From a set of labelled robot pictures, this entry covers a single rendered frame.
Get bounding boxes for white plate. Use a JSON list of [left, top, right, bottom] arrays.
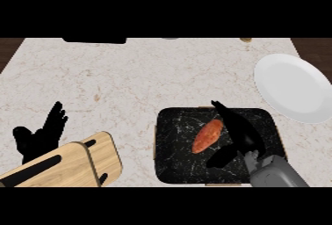
[[252, 53, 332, 125]]

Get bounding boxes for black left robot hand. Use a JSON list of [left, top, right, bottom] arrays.
[[12, 101, 69, 165]]

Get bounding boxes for orange sweet potato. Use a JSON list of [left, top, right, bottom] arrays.
[[190, 118, 226, 155]]

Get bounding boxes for black marble tray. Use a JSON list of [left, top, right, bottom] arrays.
[[152, 106, 288, 186]]

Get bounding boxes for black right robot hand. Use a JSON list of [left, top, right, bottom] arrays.
[[205, 100, 267, 170]]

